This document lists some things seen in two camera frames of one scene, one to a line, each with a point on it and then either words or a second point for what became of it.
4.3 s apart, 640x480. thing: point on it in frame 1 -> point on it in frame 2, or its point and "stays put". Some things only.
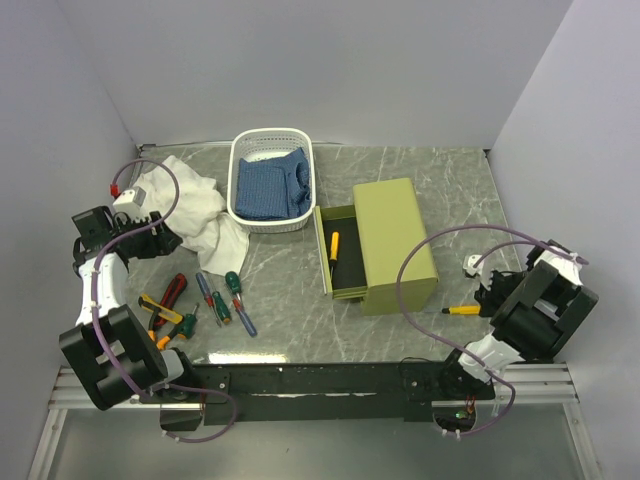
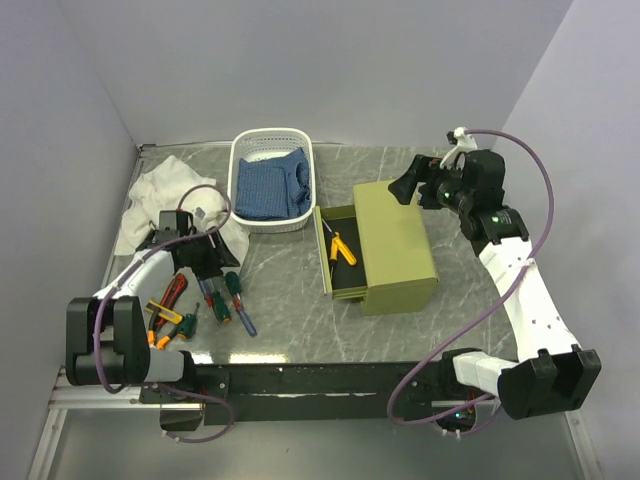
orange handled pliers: (164, 341) stays put
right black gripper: (487, 297) -> (418, 171)
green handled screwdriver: (233, 282) stays put
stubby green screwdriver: (188, 325) stays put
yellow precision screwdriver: (463, 310) -> (342, 246)
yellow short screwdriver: (334, 250) stays put
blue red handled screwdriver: (246, 320) stays put
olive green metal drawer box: (391, 226) stays put
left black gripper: (162, 242) -> (218, 256)
